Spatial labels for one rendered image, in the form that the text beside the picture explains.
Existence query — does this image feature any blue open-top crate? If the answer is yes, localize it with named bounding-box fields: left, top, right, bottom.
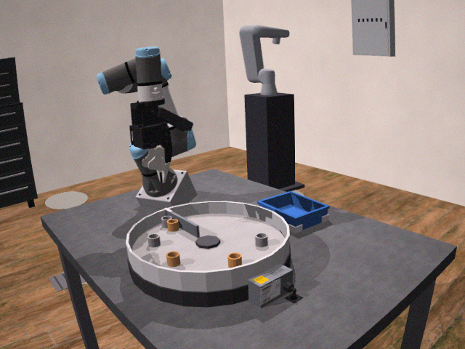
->
left=259, top=191, right=330, bottom=233

